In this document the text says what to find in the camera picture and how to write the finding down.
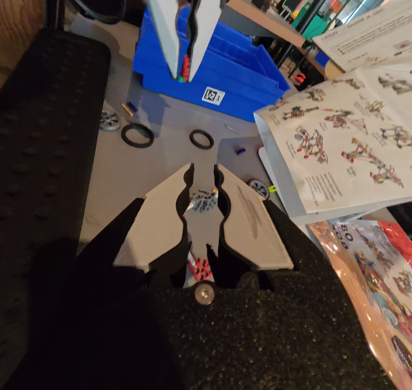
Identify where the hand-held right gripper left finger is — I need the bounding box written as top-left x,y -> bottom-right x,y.
113,162 -> 195,273

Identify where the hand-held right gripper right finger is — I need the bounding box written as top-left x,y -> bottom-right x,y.
213,163 -> 294,271

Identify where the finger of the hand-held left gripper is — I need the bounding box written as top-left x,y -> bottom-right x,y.
188,0 -> 225,83
143,0 -> 181,80

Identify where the blue bin with square tag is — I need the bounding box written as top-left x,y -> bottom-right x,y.
133,5 -> 291,123

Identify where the red plastic connector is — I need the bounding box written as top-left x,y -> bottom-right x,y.
188,257 -> 212,282

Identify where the long wooden desk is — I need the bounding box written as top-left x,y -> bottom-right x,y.
222,0 -> 306,47

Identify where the toy wheel with black tyre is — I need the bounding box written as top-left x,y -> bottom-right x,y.
247,179 -> 270,200

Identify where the black metal pole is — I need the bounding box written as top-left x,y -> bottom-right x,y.
277,0 -> 342,68

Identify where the black rubber tyre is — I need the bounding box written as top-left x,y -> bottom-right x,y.
189,129 -> 214,150
121,123 -> 155,148

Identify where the silver wheel hub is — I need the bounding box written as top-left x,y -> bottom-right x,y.
99,110 -> 121,131

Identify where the toy instruction booklet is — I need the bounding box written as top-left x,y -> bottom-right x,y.
254,63 -> 412,218

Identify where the printed toy packaging bag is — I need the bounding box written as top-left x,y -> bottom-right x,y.
307,219 -> 412,384

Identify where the wooden panel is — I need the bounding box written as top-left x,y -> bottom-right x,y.
0,0 -> 49,78

